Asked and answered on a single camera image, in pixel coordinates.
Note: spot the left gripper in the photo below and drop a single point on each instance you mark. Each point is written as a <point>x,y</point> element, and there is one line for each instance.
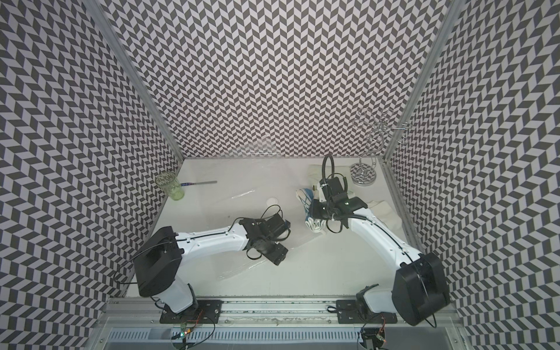
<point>278,255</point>

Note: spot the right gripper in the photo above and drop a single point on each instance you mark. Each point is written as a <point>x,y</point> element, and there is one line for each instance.
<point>314,210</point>

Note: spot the blue and beige towel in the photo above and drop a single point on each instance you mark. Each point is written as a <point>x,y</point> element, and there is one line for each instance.
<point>307,199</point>

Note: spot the white towel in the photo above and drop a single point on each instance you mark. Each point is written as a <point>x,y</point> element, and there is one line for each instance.
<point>384,212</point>

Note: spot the clear plastic vacuum bag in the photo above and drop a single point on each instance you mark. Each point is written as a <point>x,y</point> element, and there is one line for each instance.
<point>251,207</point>

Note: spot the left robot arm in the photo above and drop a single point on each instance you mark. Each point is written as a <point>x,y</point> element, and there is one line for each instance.
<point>157,263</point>

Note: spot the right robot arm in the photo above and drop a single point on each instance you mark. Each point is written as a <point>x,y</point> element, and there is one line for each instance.
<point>419,288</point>

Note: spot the pale green folded towel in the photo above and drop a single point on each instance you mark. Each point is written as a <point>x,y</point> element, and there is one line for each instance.
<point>315,175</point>

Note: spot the green glass cup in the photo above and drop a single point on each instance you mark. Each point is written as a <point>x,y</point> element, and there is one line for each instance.
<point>168,182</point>

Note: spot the chrome wire mug stand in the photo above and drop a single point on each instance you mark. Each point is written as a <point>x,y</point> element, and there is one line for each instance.
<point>376,127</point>

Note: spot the purple handled utensil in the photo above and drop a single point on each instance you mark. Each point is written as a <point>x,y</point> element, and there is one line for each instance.
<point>187,184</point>

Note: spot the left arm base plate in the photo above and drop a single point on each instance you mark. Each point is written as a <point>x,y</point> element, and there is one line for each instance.
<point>202,312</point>

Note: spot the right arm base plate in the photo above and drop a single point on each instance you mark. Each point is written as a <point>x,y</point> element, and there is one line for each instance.
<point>354,312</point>

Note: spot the aluminium front rail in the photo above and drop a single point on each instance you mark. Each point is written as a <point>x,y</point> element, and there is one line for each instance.
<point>235,311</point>

